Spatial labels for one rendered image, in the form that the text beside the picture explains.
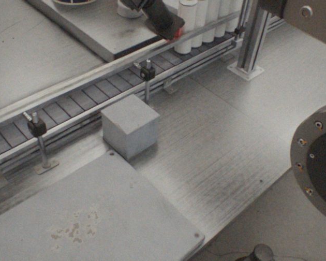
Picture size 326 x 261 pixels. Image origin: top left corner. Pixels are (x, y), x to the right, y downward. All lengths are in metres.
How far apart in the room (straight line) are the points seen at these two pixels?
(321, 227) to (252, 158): 1.06
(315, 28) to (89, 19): 1.10
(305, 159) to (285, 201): 1.38
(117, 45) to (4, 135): 0.45
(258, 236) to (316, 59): 0.85
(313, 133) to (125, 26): 0.84
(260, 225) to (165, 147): 1.01
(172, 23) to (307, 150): 0.57
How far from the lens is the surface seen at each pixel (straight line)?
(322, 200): 0.60
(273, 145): 0.98
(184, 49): 1.12
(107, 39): 1.19
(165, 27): 1.00
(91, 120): 0.95
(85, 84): 0.88
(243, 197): 0.85
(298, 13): 0.25
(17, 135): 0.90
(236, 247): 1.75
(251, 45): 1.13
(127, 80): 1.02
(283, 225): 1.87
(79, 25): 1.27
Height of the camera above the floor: 1.50
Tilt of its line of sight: 45 degrees down
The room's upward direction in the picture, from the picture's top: 5 degrees clockwise
